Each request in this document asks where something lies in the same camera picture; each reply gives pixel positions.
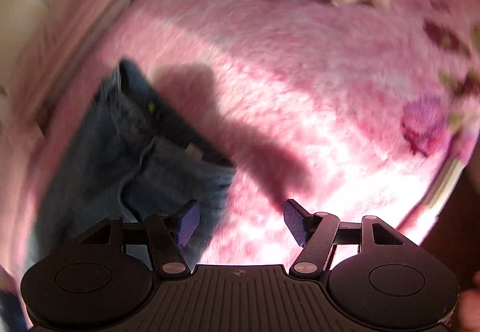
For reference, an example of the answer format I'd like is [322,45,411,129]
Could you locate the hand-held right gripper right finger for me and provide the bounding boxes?
[284,199,415,276]

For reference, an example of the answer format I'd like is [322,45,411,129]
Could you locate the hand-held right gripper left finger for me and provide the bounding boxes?
[69,200,202,277]

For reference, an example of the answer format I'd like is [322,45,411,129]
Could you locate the dark blue jeans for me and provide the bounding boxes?
[22,58,238,269]

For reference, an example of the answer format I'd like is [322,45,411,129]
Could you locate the pink floral blanket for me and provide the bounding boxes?
[22,0,480,269]

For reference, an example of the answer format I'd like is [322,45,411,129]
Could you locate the cream mattress edge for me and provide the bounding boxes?
[422,158,467,209]

